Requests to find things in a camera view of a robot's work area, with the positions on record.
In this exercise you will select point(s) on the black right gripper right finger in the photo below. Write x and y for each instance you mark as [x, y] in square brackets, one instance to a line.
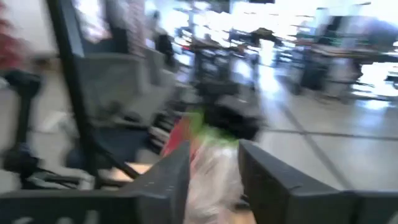
[295, 205]

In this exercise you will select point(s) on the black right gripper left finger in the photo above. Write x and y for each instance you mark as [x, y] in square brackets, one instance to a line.
[140, 205]

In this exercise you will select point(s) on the red and green ramen pack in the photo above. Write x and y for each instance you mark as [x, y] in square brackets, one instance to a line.
[211, 174]

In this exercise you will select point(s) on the black aluminium table frame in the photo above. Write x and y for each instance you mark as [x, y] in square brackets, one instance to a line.
[66, 77]

